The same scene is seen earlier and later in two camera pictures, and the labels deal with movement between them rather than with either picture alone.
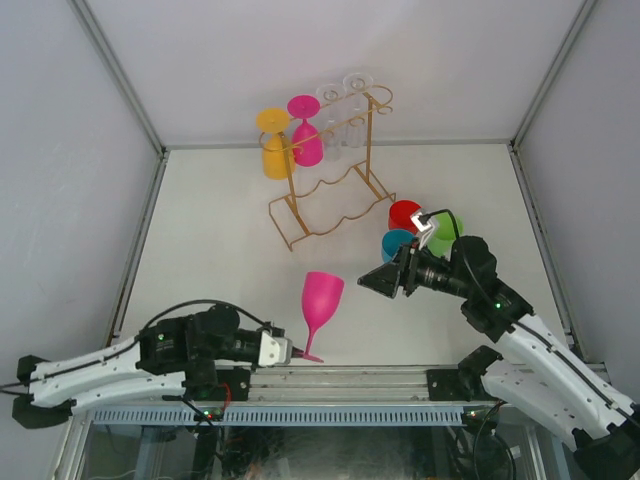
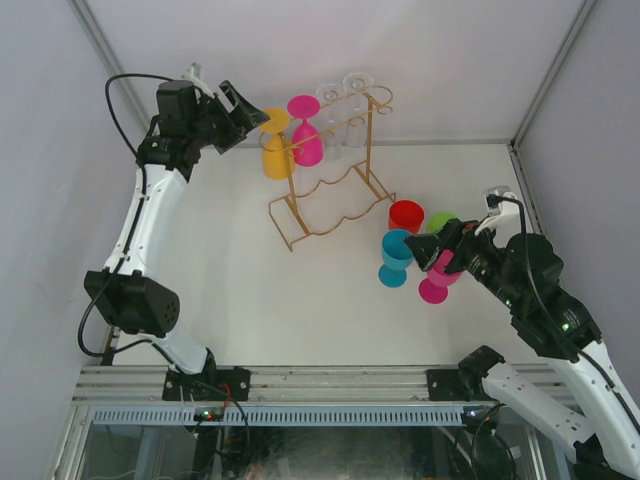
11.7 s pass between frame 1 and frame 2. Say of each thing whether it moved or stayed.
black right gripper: moved
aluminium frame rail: stayed
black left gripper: moved
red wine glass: stayed
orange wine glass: stayed
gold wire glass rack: stayed
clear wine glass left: stayed
